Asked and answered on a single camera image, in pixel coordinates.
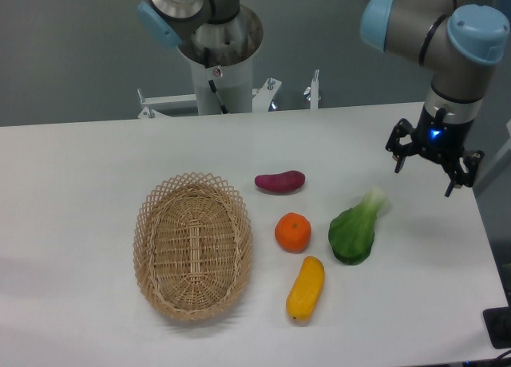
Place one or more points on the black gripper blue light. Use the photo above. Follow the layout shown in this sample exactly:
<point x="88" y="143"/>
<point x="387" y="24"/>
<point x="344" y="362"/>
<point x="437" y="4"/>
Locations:
<point x="440" y="143"/>

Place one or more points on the green bok choy vegetable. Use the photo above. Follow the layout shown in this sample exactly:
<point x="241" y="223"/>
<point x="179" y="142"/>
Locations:
<point x="351" y="234"/>

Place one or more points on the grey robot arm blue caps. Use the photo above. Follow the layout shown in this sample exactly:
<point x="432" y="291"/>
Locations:
<point x="460" y="42"/>

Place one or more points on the orange tangerine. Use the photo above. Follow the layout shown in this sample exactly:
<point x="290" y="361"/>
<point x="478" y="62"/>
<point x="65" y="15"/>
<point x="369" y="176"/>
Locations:
<point x="293" y="232"/>

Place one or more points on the purple sweet potato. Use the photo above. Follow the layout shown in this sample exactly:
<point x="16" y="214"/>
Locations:
<point x="281" y="183"/>

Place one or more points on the black device at table edge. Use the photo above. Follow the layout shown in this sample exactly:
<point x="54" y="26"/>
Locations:
<point x="497" y="322"/>

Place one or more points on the yellow mango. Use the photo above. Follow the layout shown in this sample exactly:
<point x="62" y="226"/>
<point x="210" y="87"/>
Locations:
<point x="306" y="290"/>

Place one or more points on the oval wicker basket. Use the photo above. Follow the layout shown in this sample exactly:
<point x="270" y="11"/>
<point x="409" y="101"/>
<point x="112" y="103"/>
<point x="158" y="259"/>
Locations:
<point x="192" y="247"/>

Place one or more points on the white metal base frame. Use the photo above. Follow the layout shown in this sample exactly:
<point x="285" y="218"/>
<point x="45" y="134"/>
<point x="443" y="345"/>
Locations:
<point x="263" y="100"/>

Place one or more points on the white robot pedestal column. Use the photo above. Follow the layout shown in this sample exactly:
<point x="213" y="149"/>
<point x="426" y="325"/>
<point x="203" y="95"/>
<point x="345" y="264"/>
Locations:
<point x="230" y="85"/>

